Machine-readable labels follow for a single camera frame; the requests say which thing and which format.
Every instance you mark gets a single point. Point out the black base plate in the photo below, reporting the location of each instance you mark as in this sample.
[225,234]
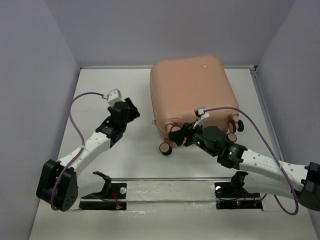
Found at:
[112,199]
[228,198]

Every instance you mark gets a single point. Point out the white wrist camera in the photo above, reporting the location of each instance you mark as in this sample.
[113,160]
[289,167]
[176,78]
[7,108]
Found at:
[201,116]
[113,97]

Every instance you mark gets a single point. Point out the pink hard-shell suitcase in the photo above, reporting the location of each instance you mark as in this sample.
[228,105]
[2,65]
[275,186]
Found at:
[178,87]

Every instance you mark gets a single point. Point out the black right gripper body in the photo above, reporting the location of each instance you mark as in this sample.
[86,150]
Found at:
[198,141]

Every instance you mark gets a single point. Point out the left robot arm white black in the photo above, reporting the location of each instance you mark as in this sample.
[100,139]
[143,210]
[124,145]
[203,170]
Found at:
[58,182]

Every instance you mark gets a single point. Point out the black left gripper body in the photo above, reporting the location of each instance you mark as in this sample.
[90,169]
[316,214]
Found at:
[110,109]

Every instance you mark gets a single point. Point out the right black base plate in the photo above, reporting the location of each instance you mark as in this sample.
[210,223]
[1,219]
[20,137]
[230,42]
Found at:
[228,198]

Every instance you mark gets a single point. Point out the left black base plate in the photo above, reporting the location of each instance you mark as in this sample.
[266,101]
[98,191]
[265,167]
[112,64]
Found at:
[112,199]

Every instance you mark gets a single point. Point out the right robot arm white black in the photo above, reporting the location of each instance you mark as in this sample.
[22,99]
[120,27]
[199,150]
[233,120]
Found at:
[255,173]

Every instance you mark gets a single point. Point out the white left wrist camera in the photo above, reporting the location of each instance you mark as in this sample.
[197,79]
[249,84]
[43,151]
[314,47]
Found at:
[113,97]

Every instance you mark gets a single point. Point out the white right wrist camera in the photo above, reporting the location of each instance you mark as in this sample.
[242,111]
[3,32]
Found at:
[201,116]

